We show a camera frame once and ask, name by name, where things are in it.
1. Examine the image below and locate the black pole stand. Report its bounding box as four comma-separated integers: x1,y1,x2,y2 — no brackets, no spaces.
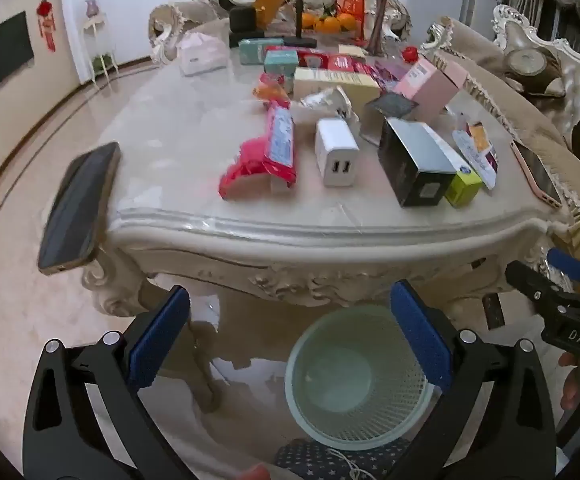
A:
283,0,317,49

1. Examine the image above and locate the cream flat box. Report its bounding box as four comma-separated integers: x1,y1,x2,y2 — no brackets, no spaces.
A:
293,66,383,117

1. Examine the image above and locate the black speaker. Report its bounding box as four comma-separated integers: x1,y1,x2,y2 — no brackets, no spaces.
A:
228,7,257,36

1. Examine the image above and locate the navy star-print cloth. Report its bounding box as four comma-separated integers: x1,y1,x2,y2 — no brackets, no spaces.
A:
274,438,411,480

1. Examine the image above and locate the red knot ornament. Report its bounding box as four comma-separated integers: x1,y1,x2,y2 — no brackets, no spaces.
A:
36,0,57,54

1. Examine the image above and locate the small white side table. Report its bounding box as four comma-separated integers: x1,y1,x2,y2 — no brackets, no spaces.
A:
81,13,119,82

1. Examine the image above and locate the green-teal long box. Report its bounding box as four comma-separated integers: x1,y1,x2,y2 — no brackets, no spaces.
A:
238,38,285,65

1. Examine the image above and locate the pink cardboard box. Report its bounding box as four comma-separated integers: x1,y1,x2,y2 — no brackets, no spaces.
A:
394,54,469,126

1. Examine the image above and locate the person's right hand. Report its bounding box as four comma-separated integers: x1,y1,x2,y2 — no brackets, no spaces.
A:
558,351,580,412

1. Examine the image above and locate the red flat box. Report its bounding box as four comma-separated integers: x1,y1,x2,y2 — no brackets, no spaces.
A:
265,45,331,69

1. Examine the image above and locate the black cardboard box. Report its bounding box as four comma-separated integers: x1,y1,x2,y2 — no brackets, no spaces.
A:
378,117,458,209

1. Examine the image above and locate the white tissue pack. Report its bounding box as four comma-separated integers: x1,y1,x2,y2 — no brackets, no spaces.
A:
177,32,226,77

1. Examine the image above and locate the ornate cream coffee table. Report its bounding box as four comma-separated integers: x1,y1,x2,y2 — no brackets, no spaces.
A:
81,14,579,411

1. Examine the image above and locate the yellow-green small box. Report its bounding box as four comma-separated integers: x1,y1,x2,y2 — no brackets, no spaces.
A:
444,169,483,209

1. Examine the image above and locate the white charger block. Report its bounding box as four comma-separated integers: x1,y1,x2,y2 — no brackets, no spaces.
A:
314,118,361,187

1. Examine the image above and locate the dark smartphone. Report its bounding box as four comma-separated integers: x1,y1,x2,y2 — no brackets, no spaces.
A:
37,141,122,276

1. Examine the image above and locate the white labelled wrapper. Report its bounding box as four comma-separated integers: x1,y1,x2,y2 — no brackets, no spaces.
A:
452,121,499,191

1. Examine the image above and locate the orange snack packet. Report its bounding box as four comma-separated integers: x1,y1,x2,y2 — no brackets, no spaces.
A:
253,72,291,109

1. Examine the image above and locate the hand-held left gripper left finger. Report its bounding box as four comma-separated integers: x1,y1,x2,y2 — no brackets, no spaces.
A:
22,285,193,480

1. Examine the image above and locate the light green mesh wastebasket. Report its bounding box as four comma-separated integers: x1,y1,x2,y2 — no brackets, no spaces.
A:
284,304,436,451

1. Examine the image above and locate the draped window curtain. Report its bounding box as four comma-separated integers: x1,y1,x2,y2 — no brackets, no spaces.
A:
502,0,580,57

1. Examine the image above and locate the teal small box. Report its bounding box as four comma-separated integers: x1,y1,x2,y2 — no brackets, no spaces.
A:
263,50,299,79

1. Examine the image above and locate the vase with red roses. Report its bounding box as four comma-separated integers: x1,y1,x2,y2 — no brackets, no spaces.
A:
364,0,423,57

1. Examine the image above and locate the ornate cream sofa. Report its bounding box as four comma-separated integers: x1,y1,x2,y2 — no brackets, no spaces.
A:
426,4,580,273

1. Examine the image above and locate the white cord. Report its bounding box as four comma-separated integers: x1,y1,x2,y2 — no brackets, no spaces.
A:
328,448,368,480

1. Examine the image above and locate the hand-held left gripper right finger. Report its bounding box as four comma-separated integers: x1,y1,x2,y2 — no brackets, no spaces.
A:
385,280,558,480

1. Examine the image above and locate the purple foil packet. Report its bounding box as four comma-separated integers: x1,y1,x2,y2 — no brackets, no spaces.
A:
369,60,407,92

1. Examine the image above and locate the black wall television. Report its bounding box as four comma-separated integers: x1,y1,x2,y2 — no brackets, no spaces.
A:
0,10,36,111

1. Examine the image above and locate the red snack packet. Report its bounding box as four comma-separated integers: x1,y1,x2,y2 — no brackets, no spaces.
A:
219,101,299,202

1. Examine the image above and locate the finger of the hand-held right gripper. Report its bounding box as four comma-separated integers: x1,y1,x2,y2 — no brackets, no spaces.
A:
504,259,580,312
546,248,580,302

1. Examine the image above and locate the crumpled silver wrapper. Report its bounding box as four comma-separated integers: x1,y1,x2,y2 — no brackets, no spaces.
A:
299,86,355,122

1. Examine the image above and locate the red foil packet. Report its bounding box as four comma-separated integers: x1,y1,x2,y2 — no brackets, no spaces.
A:
327,53,371,74

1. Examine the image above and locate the pink smartphone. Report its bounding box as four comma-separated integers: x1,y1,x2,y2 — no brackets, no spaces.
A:
509,139,564,209

